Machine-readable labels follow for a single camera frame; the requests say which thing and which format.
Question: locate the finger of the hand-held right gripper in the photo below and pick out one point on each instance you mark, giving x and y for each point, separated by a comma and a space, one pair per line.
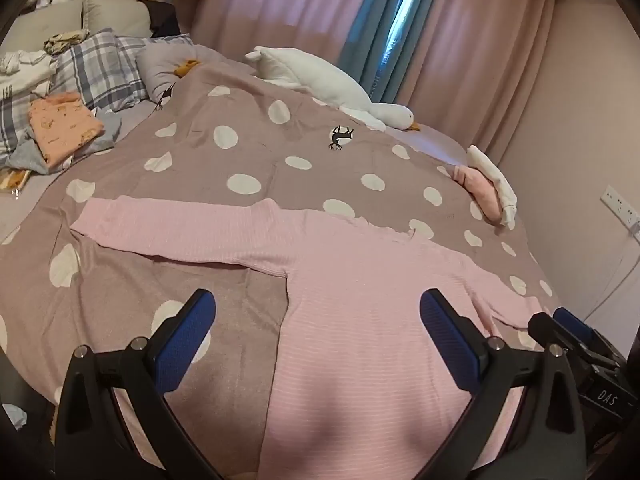
575, 321
550, 332

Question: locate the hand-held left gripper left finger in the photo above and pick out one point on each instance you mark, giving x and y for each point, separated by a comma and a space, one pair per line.
185, 340

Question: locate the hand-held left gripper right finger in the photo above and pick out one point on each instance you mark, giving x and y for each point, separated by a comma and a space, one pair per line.
450, 345

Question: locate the pink striped shirt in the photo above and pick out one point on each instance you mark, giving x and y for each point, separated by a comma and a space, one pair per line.
350, 310

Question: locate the pink and white folded clothes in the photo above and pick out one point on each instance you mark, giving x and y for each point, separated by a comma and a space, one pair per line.
492, 172

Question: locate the pile of white clothes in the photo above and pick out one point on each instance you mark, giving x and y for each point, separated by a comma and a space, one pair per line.
25, 72

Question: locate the folded pink garment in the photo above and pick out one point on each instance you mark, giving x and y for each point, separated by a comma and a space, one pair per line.
480, 192

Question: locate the polka dot blanket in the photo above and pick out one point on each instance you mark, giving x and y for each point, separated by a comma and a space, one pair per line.
250, 150

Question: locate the lilac bed sheet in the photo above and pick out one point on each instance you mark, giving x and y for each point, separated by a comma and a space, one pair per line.
25, 210

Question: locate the grey blue garment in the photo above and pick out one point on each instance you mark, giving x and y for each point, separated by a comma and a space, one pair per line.
25, 155

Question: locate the folded orange garment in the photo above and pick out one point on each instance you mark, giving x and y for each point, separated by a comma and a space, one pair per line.
60, 125

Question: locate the grey plush pillow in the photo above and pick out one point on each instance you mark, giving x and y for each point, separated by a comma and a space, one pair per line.
160, 65

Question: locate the blue plaid pillow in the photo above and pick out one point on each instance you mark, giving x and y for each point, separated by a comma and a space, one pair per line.
100, 70

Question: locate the pink curtain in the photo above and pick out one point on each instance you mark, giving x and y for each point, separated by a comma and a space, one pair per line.
480, 50
280, 5

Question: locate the white goose plush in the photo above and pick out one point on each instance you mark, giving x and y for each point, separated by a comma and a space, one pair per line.
320, 77

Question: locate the dark pillow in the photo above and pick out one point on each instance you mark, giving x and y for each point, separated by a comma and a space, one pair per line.
162, 20

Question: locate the beige cushion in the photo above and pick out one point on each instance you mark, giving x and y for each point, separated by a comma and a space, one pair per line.
40, 22
117, 15

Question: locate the blue curtain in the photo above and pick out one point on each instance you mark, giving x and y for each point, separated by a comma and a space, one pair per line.
380, 20

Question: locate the white wall power strip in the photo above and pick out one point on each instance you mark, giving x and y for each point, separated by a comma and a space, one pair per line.
620, 205

